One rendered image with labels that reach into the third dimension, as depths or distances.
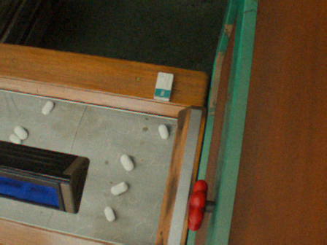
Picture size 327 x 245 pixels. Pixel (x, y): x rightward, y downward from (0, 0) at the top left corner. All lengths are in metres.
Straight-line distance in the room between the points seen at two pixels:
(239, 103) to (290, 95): 0.13
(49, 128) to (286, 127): 0.76
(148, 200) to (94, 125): 0.21
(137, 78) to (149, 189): 0.26
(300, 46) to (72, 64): 0.77
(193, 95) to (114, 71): 0.19
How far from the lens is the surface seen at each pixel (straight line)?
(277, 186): 0.17
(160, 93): 0.82
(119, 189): 0.80
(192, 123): 0.72
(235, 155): 0.29
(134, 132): 0.84
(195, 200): 0.29
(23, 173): 0.48
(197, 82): 0.85
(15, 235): 0.86
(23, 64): 0.94
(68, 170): 0.47
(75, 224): 0.84
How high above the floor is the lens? 1.55
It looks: 74 degrees down
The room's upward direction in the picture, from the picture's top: 5 degrees counter-clockwise
